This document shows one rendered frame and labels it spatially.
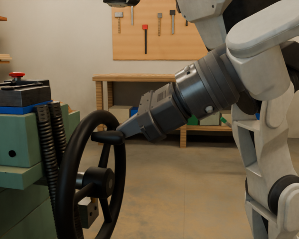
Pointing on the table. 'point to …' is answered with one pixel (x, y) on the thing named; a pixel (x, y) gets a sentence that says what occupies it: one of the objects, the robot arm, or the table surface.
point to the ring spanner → (21, 86)
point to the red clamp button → (16, 74)
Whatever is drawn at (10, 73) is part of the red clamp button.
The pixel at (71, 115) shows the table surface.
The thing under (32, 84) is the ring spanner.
